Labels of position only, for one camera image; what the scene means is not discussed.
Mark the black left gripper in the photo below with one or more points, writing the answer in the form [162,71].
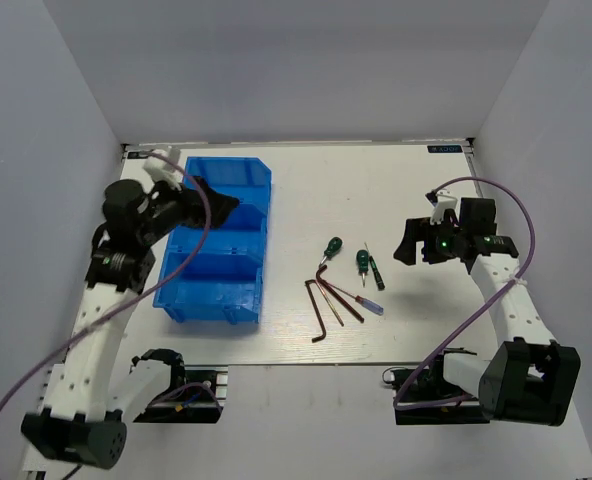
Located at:
[192,200]

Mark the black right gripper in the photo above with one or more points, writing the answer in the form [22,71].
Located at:
[421,229]

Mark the green stubby screwdriver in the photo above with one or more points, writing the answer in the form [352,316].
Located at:
[362,262]
[332,249]

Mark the black green precision screwdriver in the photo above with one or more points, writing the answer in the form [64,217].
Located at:
[377,275]

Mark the blue red handled screwdriver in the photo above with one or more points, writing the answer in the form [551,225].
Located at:
[365,303]

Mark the thick brown hex key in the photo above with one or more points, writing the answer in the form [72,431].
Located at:
[325,284]

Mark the thin brown hex key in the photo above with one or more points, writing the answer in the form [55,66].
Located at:
[330,304]

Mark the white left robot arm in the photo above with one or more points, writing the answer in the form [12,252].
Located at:
[83,420]

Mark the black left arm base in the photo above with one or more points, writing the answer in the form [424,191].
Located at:
[200,404]

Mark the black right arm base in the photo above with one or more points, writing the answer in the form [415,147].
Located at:
[430,387]

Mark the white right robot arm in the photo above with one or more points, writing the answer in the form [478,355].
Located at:
[531,377]

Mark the blue far storage bin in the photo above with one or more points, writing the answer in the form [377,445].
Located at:
[245,178]

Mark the blue storage bin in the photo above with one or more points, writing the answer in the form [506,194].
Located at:
[245,178]
[223,282]

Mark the blue near storage bin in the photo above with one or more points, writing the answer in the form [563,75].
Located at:
[223,282]

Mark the dark left corner label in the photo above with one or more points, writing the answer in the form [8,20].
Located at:
[137,155]

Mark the dark corner label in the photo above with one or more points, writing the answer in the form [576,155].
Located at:
[444,149]
[137,155]

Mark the dark right corner label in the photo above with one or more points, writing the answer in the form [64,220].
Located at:
[444,149]

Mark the long brown hex key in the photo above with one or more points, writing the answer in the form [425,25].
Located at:
[323,332]

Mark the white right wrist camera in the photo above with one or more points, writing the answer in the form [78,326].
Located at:
[441,201]

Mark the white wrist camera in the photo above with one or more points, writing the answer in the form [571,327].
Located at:
[441,201]
[161,165]

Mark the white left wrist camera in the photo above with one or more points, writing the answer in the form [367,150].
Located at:
[161,165]

